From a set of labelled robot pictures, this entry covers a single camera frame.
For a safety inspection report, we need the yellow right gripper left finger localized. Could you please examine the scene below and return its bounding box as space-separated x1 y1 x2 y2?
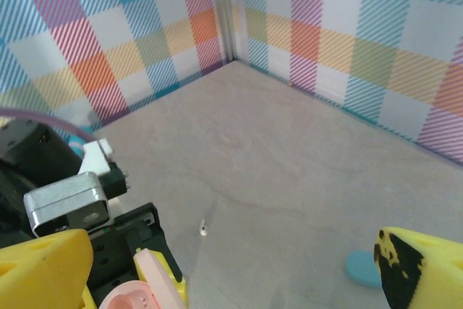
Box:
0 228 95 309

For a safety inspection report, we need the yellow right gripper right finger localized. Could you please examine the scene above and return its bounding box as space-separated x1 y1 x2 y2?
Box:
373 227 463 309

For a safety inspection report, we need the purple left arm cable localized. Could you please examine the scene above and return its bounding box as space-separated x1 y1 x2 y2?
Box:
0 106 97 143

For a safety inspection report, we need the aluminium corner post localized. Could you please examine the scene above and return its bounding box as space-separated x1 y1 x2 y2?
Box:
211 0 242 64

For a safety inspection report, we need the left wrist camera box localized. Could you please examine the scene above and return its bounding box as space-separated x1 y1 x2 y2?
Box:
23 137 131 240

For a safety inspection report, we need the pink earbud charging case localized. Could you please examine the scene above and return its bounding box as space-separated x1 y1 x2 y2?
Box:
100 246 182 309

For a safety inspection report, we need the blue earbud charging case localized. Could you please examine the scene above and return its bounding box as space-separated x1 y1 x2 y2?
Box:
343 250 384 290

